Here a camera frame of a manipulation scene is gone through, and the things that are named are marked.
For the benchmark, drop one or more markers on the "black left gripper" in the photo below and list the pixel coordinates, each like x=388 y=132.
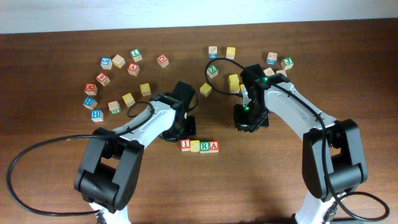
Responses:
x=169 y=135

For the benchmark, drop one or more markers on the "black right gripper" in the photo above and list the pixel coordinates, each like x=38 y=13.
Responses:
x=241 y=123

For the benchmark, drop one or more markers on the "red letter I block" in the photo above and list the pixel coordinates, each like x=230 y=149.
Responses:
x=185 y=145

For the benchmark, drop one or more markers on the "yellow letter C block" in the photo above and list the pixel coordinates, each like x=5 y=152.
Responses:
x=195 y=146

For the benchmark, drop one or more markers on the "green letter R block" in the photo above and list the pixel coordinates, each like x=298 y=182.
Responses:
x=204 y=147

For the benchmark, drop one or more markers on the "red letter a block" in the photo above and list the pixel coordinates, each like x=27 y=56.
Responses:
x=133 y=69
x=214 y=146

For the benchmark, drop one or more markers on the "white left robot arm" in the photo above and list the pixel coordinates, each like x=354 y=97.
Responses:
x=109 y=171

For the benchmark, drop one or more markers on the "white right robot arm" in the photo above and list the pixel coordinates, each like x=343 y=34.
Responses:
x=331 y=148

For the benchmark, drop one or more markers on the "yellow block beside centre pair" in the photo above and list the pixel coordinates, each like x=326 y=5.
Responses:
x=241 y=88

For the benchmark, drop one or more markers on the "yellow block lower centre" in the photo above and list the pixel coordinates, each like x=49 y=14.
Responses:
x=234 y=87

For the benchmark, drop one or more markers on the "yellow block upper centre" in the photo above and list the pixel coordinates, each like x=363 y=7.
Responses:
x=233 y=78

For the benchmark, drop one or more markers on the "yellow block mid centre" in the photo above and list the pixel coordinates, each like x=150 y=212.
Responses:
x=205 y=89

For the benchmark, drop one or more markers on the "wooden block blue edge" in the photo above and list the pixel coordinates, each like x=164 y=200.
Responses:
x=269 y=72

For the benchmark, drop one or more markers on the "wooden block green side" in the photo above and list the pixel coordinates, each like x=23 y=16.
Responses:
x=282 y=72

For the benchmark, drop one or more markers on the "yellow framed wooden block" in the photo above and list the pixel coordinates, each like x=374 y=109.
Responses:
x=145 y=89

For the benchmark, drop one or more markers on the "green letter Z block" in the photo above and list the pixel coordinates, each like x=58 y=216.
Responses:
x=212 y=71

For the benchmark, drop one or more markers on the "yellow letter G block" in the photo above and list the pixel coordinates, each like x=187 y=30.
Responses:
x=128 y=99

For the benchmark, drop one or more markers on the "wooden H block blue side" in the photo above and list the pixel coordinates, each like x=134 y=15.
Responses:
x=271 y=58

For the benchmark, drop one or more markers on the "green letter J block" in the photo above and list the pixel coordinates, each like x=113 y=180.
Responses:
x=287 y=63

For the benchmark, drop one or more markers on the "red letter Q block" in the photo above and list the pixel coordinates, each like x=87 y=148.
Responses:
x=162 y=60

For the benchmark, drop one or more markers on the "yellow block top row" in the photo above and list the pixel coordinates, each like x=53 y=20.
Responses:
x=230 y=52

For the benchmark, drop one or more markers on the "plain wooden K block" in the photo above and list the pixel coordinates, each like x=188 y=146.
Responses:
x=114 y=107

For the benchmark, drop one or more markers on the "green letter L block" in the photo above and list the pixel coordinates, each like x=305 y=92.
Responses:
x=136 y=55

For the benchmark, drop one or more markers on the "blue letter H block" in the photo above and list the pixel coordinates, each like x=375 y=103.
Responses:
x=96 y=115

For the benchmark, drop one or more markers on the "plain wooden block top left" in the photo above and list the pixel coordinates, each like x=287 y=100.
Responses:
x=118 y=61

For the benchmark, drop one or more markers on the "red number 6 block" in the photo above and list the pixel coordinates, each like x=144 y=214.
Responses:
x=103 y=79

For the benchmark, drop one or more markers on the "blue letter G block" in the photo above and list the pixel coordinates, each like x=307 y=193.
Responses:
x=106 y=63

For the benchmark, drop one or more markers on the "red letter M block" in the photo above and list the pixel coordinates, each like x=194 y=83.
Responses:
x=91 y=89

